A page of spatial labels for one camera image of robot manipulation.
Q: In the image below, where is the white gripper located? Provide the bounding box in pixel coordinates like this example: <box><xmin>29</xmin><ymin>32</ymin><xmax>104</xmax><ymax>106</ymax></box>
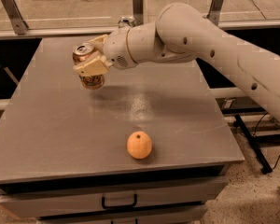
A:
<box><xmin>74</xmin><ymin>27</ymin><xmax>137</xmax><ymax>77</ymax></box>

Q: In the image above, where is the orange LaCroix can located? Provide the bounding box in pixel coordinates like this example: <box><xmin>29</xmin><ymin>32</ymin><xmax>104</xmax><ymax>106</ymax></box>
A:
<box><xmin>72</xmin><ymin>42</ymin><xmax>105</xmax><ymax>90</ymax></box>

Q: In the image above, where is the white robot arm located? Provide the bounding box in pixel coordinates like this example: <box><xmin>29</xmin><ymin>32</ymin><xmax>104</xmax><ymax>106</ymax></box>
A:
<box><xmin>74</xmin><ymin>3</ymin><xmax>280</xmax><ymax>122</ymax></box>

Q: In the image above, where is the orange fruit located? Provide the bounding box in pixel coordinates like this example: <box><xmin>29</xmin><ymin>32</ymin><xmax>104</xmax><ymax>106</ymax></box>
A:
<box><xmin>127</xmin><ymin>131</ymin><xmax>152</xmax><ymax>160</ymax></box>

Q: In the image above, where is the grey upper drawer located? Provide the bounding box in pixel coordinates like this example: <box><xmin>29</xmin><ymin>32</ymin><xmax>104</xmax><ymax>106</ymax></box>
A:
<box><xmin>0</xmin><ymin>176</ymin><xmax>227</xmax><ymax>217</ymax></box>

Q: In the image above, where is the grey drawer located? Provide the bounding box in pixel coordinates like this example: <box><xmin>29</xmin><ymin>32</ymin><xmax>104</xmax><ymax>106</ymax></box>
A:
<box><xmin>36</xmin><ymin>205</ymin><xmax>207</xmax><ymax>224</ymax></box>
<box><xmin>0</xmin><ymin>176</ymin><xmax>227</xmax><ymax>217</ymax></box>

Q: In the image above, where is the grey lower drawer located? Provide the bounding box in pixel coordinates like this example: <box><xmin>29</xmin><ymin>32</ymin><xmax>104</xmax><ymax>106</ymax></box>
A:
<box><xmin>36</xmin><ymin>205</ymin><xmax>207</xmax><ymax>224</ymax></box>

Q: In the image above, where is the black metal floor bar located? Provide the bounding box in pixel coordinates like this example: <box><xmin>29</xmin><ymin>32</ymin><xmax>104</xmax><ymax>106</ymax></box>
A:
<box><xmin>233</xmin><ymin>114</ymin><xmax>273</xmax><ymax>175</ymax></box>

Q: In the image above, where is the metal railing bracket middle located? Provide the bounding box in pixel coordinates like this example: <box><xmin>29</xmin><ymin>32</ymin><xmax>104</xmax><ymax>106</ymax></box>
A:
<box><xmin>133</xmin><ymin>0</ymin><xmax>144</xmax><ymax>25</ymax></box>

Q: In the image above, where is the metal railing bracket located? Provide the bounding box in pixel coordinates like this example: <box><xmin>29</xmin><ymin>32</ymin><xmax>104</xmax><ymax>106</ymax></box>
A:
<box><xmin>206</xmin><ymin>0</ymin><xmax>224</xmax><ymax>25</ymax></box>
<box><xmin>0</xmin><ymin>0</ymin><xmax>29</xmax><ymax>35</ymax></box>
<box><xmin>133</xmin><ymin>0</ymin><xmax>144</xmax><ymax>25</ymax></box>

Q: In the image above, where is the white horizontal rail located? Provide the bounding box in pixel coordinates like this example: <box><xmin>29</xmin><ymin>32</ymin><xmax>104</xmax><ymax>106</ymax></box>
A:
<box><xmin>0</xmin><ymin>20</ymin><xmax>280</xmax><ymax>40</ymax></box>

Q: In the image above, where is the metal railing bracket left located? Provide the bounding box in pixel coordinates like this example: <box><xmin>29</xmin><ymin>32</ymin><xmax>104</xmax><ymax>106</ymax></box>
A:
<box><xmin>0</xmin><ymin>0</ymin><xmax>29</xmax><ymax>35</ymax></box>

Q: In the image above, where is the metal railing bracket right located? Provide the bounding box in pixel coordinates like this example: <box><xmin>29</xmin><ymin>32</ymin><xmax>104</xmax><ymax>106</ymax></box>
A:
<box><xmin>206</xmin><ymin>0</ymin><xmax>224</xmax><ymax>25</ymax></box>

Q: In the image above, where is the black upper drawer handle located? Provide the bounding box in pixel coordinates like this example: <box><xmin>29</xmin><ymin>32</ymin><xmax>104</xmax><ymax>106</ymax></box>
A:
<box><xmin>101</xmin><ymin>194</ymin><xmax>138</xmax><ymax>210</ymax></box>

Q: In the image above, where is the black drawer handle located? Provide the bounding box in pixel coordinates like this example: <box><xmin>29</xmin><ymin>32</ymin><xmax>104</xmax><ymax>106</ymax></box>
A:
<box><xmin>101</xmin><ymin>194</ymin><xmax>138</xmax><ymax>210</ymax></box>
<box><xmin>110</xmin><ymin>218</ymin><xmax>138</xmax><ymax>224</ymax></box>

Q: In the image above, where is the black lower drawer handle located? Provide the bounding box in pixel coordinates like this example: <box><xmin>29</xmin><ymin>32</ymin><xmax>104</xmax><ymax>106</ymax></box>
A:
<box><xmin>110</xmin><ymin>218</ymin><xmax>138</xmax><ymax>224</ymax></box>

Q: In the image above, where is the black floor cable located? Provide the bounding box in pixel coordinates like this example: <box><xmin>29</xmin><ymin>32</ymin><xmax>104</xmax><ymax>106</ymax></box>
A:
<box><xmin>270</xmin><ymin>152</ymin><xmax>280</xmax><ymax>172</ymax></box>

